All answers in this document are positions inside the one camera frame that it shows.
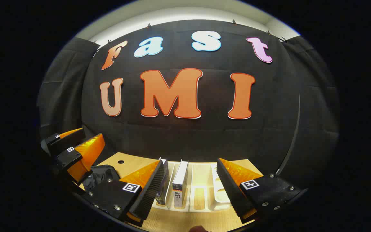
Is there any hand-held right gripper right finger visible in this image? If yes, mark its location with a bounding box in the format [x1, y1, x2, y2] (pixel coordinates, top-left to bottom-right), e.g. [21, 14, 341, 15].
[216, 157, 309, 225]

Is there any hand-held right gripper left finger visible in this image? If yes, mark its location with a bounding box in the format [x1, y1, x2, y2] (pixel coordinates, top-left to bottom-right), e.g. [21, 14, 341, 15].
[82, 159, 166, 227]

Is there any white bookshelf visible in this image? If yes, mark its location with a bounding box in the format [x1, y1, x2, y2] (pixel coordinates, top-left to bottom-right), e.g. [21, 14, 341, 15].
[153, 158, 237, 213]

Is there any blue cover book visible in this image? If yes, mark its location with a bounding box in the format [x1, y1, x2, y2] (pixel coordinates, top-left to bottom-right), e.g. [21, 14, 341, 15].
[155, 157, 170, 207]

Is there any black schoolbag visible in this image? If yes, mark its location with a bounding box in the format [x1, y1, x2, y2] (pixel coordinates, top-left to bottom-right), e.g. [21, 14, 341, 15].
[82, 164, 120, 191]

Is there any grey cover book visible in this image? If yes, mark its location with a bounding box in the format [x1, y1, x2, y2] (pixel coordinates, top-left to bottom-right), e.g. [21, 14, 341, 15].
[172, 159, 189, 208]

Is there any black cable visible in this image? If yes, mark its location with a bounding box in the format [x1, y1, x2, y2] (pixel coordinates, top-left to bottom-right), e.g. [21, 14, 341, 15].
[276, 92, 302, 176]

